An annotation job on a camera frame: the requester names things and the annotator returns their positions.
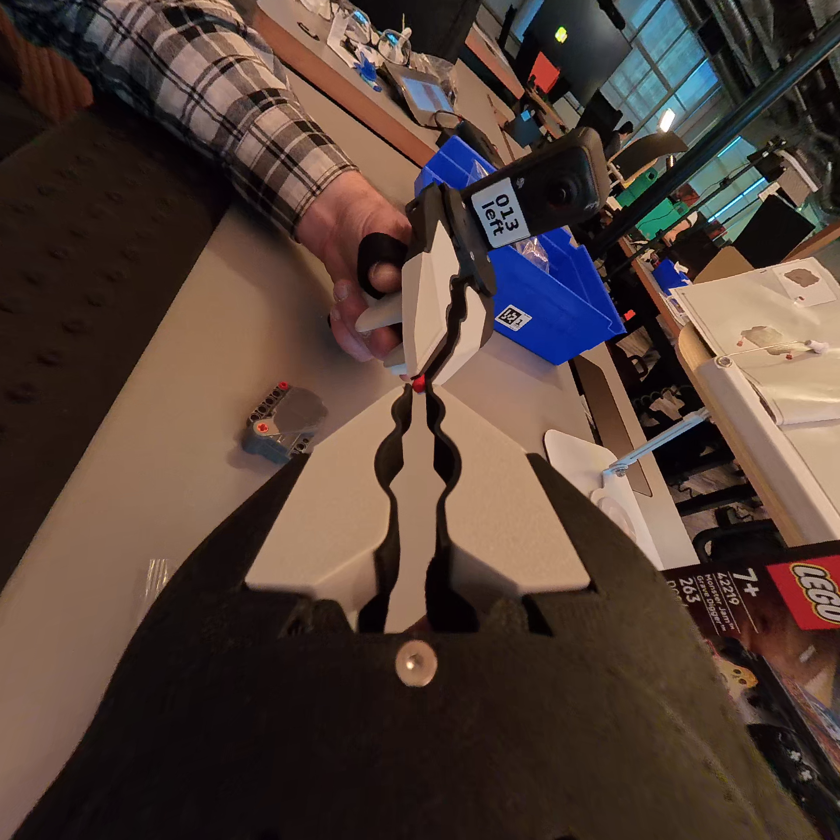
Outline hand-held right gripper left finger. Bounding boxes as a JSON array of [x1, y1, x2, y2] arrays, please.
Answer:
[[245, 384, 416, 635]]

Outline white electronics pile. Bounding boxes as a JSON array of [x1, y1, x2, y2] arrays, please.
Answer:
[[328, 0, 460, 129]]

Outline black desk mat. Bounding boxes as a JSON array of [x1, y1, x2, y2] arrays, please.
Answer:
[[570, 354, 654, 500]]

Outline black metal pole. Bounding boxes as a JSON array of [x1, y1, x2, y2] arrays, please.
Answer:
[[591, 29, 840, 260]]

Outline clear bag in bin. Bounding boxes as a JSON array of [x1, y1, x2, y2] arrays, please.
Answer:
[[512, 236, 552, 273]]

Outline person's left hand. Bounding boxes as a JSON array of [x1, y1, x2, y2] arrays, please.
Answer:
[[295, 171, 412, 363]]

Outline person's left forearm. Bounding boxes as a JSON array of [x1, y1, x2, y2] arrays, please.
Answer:
[[20, 0, 358, 237]]

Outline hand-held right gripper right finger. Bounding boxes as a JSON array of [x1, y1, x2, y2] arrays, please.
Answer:
[[422, 381, 592, 635]]

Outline green crate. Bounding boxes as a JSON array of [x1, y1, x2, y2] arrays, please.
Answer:
[[616, 169, 700, 240]]

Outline open instruction booklet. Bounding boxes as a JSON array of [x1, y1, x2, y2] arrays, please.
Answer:
[[669, 258, 840, 427]]

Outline white monitor stand base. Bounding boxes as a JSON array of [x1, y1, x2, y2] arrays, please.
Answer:
[[543, 428, 665, 572]]

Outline grey toy motor block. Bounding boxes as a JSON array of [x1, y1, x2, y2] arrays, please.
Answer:
[[241, 381, 328, 466]]

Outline wooden workbench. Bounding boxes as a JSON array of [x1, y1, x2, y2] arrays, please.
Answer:
[[252, 0, 572, 168]]

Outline grey desk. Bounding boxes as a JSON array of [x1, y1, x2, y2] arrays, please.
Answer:
[[0, 62, 700, 840]]

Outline black monitor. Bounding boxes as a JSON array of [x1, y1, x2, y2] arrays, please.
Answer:
[[521, 0, 634, 109]]

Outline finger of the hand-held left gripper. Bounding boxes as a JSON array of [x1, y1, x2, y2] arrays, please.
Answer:
[[425, 297, 496, 388], [400, 218, 465, 379]]

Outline dark perforated mat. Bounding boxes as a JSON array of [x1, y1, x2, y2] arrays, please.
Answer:
[[0, 112, 232, 588]]

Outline toy truck set box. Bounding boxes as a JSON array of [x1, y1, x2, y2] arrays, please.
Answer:
[[661, 539, 840, 840]]

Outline blue plastic bin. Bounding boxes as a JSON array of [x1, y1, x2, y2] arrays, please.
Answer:
[[420, 134, 627, 366]]

